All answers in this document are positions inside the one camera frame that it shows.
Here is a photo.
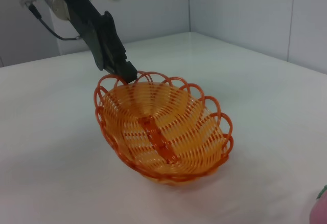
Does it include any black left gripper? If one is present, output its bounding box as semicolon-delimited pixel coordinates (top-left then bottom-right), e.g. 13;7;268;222
62;0;139;84

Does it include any orange woven plastic basket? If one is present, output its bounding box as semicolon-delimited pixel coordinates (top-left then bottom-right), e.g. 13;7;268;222
93;70;235;186

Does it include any pink plush peach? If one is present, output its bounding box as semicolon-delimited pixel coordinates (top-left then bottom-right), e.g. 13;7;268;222
309;184;327;224

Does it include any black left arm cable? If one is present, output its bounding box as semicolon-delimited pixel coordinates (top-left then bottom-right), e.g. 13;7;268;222
19;0;84;41

